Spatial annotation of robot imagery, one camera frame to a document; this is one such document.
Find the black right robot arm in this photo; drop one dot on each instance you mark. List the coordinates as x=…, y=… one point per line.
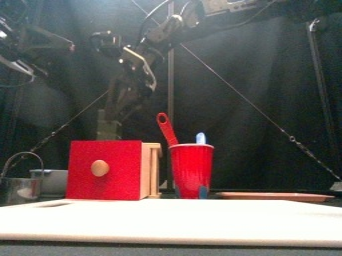
x=214, y=6

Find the white cutting board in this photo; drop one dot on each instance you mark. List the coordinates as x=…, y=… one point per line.
x=178, y=223

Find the pink rectangular plate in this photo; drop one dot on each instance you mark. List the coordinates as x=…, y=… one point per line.
x=275, y=196

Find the red toy utensil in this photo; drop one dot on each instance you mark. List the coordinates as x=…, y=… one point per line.
x=166, y=128

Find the red-fronted wooden drawer with knob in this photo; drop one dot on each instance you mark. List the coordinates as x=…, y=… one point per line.
x=111, y=180

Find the wooden box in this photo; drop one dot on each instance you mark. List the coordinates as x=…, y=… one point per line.
x=155, y=170

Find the blue toy utensil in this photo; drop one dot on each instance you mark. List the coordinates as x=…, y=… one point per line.
x=201, y=138

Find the pale blue plastic bowl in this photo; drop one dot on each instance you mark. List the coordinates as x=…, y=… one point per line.
x=51, y=181

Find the red plastic cup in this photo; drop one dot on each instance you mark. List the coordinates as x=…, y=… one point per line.
x=191, y=170

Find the dark vertical frame pole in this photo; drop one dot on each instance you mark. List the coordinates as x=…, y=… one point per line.
x=170, y=116

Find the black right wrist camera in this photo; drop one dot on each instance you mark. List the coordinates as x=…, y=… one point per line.
x=107, y=43

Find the grey corner frame post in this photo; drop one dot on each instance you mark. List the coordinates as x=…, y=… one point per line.
x=318, y=83

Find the silver frame bracket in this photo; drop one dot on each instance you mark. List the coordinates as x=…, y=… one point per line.
x=337, y=186

